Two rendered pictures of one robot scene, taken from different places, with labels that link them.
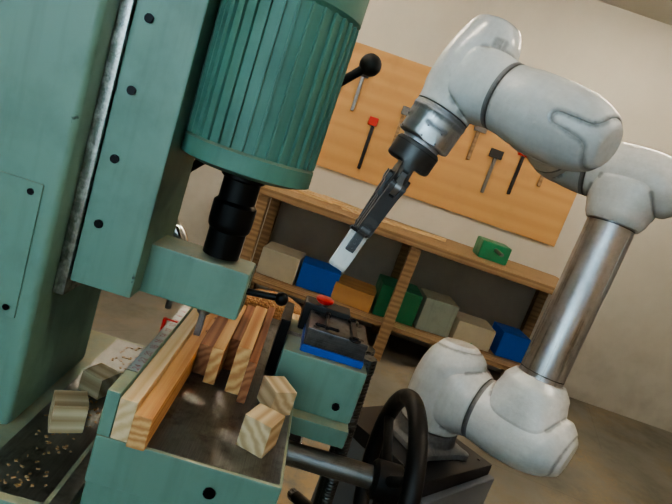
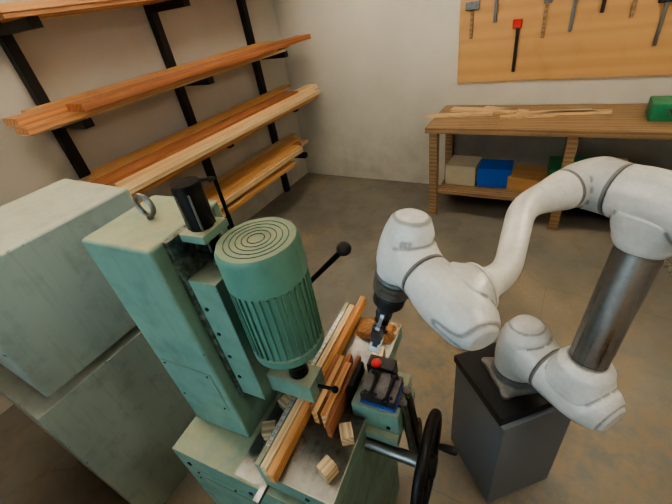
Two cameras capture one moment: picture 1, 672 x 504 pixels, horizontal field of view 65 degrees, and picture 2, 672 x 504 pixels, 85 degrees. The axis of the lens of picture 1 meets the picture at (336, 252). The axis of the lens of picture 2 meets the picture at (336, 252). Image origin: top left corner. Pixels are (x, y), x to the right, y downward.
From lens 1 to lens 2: 0.74 m
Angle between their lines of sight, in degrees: 39
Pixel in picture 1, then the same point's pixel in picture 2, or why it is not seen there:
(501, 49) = (407, 248)
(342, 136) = (491, 49)
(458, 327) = not seen: hidden behind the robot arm
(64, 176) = (214, 371)
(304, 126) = (292, 342)
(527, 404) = (569, 385)
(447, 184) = (609, 52)
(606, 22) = not seen: outside the picture
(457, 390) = (521, 361)
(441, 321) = not seen: hidden behind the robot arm
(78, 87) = (197, 346)
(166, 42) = (218, 317)
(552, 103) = (431, 314)
